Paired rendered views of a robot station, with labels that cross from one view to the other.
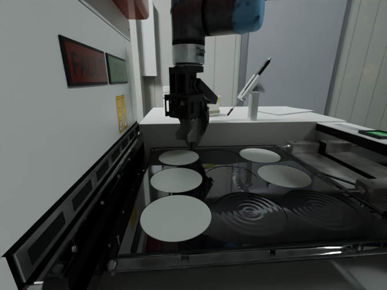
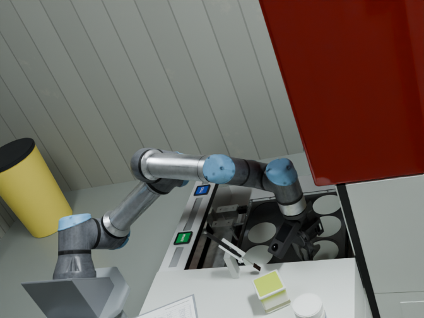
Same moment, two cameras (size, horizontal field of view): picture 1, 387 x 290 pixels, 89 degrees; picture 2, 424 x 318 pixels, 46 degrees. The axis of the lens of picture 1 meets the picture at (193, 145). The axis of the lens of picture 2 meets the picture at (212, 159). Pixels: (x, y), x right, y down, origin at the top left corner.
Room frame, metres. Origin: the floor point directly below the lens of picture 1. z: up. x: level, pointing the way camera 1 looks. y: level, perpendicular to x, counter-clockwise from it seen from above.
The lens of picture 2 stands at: (1.53, 0.44, 1.99)
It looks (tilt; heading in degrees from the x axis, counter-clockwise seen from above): 30 degrees down; 210
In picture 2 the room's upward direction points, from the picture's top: 23 degrees counter-clockwise
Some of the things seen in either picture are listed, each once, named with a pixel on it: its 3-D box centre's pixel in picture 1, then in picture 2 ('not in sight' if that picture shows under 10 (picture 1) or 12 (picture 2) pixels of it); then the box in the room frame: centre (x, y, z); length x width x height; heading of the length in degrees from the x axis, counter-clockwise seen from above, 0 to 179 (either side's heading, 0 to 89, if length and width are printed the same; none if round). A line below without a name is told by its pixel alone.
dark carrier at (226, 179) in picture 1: (230, 178); (293, 229); (0.35, -0.07, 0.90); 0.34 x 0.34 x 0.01; 4
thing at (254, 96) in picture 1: (248, 98); (235, 258); (0.60, -0.17, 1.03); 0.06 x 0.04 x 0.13; 94
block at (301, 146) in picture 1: (302, 146); not in sight; (0.55, -0.32, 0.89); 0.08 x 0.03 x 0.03; 94
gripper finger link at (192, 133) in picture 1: (193, 136); (305, 247); (0.48, 0.00, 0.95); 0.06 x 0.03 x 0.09; 147
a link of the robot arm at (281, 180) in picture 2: (189, 18); (282, 180); (0.49, 0.01, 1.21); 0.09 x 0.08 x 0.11; 65
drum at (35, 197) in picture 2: not in sight; (30, 189); (-0.83, -2.58, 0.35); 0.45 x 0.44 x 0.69; 5
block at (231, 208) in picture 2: not in sight; (228, 211); (0.23, -0.35, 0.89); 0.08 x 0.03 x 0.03; 94
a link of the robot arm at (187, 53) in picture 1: (189, 57); (291, 202); (0.49, 0.01, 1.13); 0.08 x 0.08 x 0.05
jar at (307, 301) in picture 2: (172, 99); (311, 317); (0.78, 0.08, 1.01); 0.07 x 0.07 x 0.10
